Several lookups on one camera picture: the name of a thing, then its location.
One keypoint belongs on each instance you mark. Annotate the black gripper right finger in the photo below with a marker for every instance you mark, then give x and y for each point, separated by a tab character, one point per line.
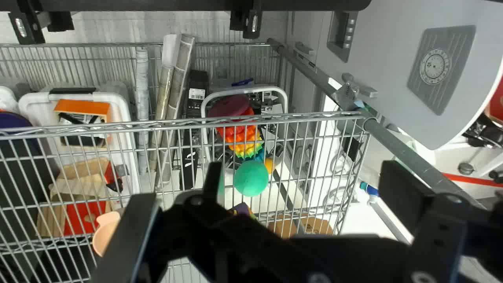
441	241

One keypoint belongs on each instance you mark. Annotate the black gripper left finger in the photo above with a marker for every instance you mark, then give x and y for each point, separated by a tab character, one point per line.
128	241

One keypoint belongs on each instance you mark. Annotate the peach plastic bowl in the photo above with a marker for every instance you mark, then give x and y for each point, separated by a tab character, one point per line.
105	233

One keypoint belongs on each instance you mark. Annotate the yellow toy object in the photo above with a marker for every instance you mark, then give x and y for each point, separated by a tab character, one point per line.
270	166

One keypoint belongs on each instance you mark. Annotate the wooden block toy with red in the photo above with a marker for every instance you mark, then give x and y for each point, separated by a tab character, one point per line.
79	202

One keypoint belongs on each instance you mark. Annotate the silver metal bar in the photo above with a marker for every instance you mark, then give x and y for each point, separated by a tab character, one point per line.
398	150

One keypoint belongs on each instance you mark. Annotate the white tray with orange label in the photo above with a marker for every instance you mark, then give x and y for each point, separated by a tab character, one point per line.
123	112

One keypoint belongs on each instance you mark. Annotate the green ball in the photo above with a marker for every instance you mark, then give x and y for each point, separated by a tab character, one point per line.
252	180

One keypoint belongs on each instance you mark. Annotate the colourful plush toy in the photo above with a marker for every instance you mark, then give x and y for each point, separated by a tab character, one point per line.
240	139

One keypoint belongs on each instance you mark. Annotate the white panel with grey grille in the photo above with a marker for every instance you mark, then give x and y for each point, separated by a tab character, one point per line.
387	57

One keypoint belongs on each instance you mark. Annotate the black bar with clamps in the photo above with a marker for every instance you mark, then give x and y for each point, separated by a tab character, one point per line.
158	4

